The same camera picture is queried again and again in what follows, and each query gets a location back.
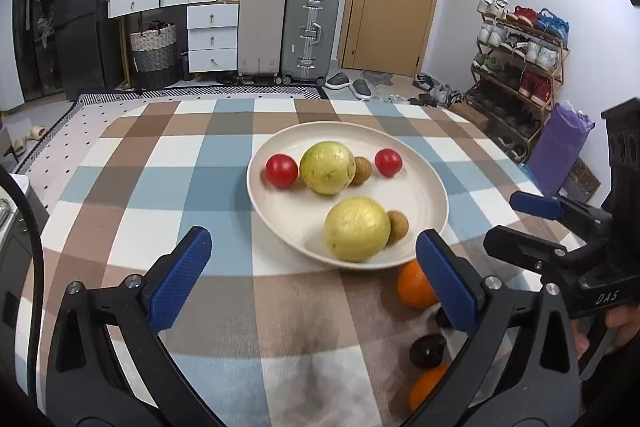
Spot checkered tablecloth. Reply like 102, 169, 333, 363
35, 98, 586, 427

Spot dark glass wardrobe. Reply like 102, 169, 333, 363
12, 0, 66, 102

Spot brown cardboard box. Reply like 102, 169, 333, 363
450, 102, 489, 130

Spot red tomato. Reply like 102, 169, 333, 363
265, 154, 299, 188
374, 149, 403, 178

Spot brown patterned mat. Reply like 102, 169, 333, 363
565, 157, 601, 198

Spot person's right forearm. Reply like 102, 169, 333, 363
582, 346, 640, 427

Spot pair of beige slippers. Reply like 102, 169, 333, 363
2, 124, 48, 158

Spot white drawer cabinet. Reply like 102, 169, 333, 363
186, 3, 240, 72

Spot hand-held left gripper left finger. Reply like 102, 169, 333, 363
37, 226, 226, 427

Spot rows of shoes on rack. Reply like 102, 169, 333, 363
467, 0, 571, 158

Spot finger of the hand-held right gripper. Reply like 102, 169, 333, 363
510, 191, 613, 239
482, 224, 601, 295

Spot beige suitcase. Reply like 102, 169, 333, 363
236, 0, 288, 84

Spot cream round plate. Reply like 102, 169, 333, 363
246, 121, 449, 270

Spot yellow-green citrus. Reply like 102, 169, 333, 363
300, 142, 357, 196
324, 197, 391, 263

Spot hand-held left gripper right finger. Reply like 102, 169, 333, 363
400, 229, 583, 427

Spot woven laundry basket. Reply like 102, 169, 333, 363
130, 21, 179, 90

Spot wooden shoe rack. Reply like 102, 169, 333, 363
467, 7, 571, 162

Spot person's right hand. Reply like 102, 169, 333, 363
572, 306, 640, 359

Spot brown kiwi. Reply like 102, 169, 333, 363
386, 210, 410, 245
350, 157, 373, 186

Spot orange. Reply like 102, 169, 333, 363
408, 363, 451, 412
397, 259, 441, 309

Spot purple bag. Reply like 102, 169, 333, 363
527, 102, 596, 198

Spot pile of shoes on floor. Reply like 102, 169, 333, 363
390, 72, 467, 108

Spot silver suitcase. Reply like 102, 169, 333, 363
280, 0, 341, 86

